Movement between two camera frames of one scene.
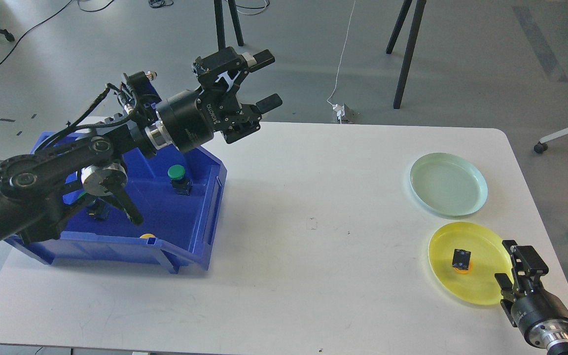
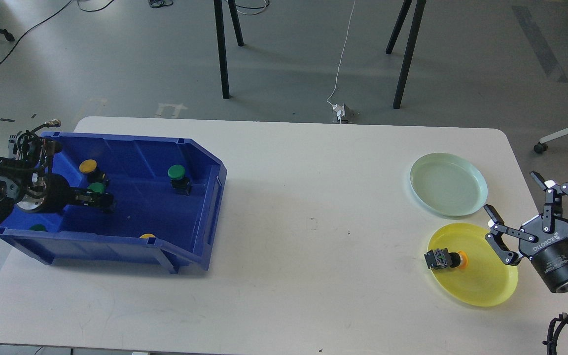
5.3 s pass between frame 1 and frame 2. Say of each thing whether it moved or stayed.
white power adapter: stayed
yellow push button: moved
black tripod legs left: stayed
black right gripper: moved
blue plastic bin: stayed
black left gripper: moved
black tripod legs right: stayed
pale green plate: stayed
